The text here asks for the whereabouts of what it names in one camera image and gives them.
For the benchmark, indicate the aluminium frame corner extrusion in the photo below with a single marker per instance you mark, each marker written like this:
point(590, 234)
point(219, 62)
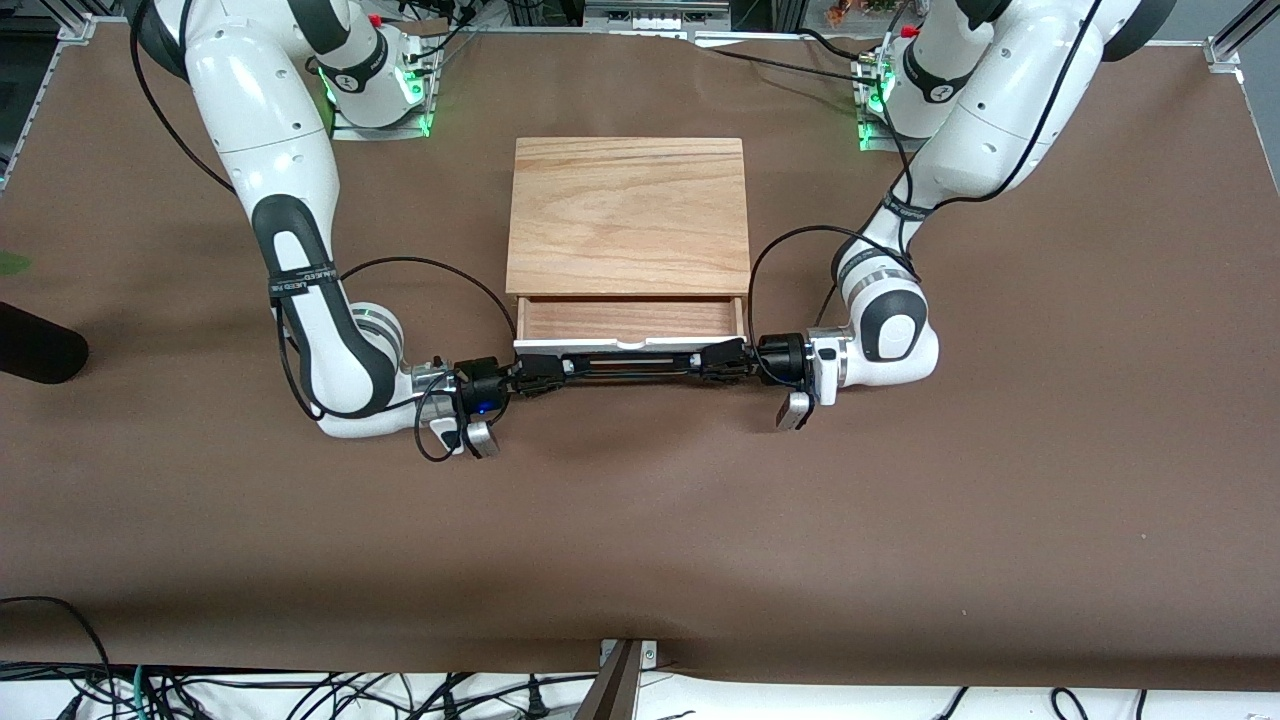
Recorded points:
point(78, 20)
point(1235, 35)

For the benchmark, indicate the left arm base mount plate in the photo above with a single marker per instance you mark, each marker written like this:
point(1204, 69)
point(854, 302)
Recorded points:
point(870, 110)

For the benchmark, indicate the light wooden drawer cabinet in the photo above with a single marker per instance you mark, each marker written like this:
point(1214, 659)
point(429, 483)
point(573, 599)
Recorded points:
point(628, 215)

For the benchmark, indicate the silver stand bracket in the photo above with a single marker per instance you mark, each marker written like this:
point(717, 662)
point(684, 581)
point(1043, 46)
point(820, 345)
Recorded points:
point(648, 655)

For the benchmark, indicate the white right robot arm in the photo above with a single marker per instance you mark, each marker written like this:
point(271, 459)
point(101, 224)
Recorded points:
point(265, 120)

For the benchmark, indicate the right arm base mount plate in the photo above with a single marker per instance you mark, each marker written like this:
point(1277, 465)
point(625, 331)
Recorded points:
point(415, 95)

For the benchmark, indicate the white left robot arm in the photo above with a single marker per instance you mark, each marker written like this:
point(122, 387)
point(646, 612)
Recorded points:
point(1010, 110)

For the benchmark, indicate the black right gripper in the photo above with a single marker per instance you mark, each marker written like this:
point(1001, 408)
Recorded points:
point(481, 383)

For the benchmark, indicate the black foam cylinder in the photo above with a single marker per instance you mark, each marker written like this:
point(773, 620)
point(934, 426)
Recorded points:
point(38, 343)

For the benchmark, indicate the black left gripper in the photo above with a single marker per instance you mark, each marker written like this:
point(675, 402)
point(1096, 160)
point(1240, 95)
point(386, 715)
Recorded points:
point(779, 359)

